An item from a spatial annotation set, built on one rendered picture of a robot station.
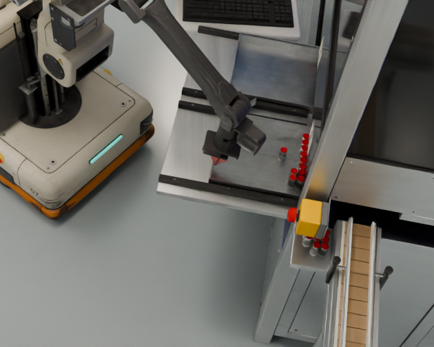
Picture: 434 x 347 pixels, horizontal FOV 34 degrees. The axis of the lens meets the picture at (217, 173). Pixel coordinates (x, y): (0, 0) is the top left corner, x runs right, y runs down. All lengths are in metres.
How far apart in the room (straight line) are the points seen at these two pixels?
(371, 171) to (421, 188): 0.14
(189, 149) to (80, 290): 0.95
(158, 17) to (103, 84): 1.34
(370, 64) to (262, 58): 0.90
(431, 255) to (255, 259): 1.01
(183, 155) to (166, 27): 0.48
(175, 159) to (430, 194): 0.73
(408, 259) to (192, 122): 0.76
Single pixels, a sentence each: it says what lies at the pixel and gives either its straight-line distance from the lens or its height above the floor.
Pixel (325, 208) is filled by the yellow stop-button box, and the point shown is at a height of 1.03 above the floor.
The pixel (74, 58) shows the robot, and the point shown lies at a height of 0.80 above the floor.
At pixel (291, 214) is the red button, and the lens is 1.85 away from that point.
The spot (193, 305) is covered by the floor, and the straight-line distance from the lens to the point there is 2.81.
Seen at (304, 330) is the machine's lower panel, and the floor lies 0.18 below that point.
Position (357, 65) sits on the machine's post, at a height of 1.51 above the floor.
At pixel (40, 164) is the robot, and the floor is 0.28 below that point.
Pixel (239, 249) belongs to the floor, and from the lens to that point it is 2.94.
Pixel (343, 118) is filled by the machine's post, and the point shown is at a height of 1.34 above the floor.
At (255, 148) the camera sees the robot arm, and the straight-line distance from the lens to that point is 1.86.
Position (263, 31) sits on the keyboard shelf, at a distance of 2.58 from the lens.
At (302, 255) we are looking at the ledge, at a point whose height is 0.88.
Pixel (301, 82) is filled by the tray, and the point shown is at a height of 0.88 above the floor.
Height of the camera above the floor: 2.55
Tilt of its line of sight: 54 degrees down
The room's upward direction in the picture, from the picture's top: 9 degrees clockwise
